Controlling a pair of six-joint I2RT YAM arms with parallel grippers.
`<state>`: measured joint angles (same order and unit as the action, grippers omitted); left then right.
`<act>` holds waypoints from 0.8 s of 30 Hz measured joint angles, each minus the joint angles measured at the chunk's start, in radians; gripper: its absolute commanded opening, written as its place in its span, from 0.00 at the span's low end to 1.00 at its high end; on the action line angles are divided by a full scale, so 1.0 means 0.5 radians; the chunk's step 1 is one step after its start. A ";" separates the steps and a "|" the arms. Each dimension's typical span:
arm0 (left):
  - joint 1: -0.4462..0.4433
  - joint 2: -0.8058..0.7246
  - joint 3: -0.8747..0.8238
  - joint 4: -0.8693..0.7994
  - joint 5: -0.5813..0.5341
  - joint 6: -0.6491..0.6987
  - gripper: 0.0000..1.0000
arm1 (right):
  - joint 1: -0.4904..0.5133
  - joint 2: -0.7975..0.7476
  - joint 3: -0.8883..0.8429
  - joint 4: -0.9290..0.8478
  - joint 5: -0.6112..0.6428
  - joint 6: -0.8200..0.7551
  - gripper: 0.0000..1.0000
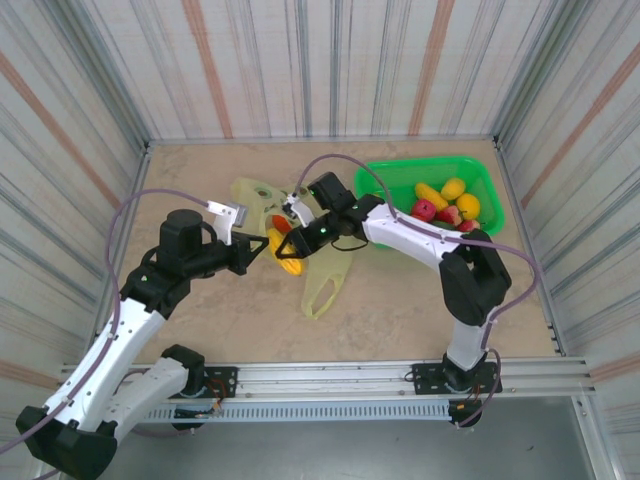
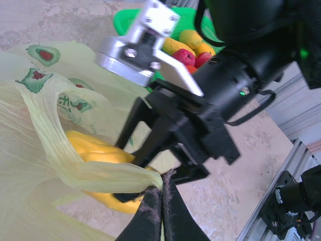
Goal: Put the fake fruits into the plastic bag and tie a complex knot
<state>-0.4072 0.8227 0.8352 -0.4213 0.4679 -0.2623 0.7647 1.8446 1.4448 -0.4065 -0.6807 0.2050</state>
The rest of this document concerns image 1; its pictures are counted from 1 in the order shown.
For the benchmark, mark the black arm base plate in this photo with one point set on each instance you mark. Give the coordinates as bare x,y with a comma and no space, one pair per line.
222,380
425,375

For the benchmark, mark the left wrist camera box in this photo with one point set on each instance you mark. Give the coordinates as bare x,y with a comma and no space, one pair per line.
240,215

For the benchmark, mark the magenta red fake fruit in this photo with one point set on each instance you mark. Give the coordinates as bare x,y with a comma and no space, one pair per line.
424,210

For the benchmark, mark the yellow oblong fake fruit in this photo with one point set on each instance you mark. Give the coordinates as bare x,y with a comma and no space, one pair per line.
431,195

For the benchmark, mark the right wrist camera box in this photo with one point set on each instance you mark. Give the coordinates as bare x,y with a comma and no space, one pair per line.
300,207

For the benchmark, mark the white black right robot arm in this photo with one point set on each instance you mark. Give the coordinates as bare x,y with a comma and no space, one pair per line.
400,240

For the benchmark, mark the yellow translucent plastic bag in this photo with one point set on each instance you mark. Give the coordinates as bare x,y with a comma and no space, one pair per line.
250,192

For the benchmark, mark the green plastic basket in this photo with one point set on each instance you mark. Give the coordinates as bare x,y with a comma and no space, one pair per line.
400,172

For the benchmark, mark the aluminium mounting rail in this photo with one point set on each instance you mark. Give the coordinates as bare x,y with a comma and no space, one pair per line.
325,375

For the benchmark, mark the yellow-orange round fake fruit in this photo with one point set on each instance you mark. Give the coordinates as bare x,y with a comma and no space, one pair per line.
468,206

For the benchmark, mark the black table clamp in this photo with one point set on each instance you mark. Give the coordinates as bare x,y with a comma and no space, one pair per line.
465,417

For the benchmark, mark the fake yellow mango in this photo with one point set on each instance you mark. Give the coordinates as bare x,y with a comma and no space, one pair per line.
452,188

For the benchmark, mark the pink fake peach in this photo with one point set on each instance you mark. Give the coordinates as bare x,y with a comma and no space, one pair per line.
450,215
468,225

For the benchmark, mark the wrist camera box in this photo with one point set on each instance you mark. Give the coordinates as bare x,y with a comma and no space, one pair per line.
300,207
240,215

